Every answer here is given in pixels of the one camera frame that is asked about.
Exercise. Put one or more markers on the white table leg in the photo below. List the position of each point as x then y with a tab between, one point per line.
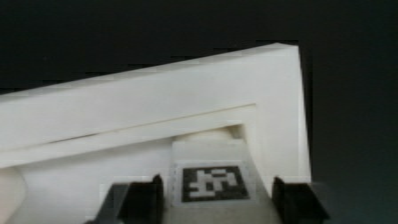
215	191

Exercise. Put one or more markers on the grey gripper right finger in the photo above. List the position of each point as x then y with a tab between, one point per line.
311	202

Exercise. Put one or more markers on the white square tabletop tray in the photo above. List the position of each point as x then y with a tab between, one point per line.
87	131

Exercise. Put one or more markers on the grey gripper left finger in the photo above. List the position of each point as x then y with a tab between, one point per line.
132	204

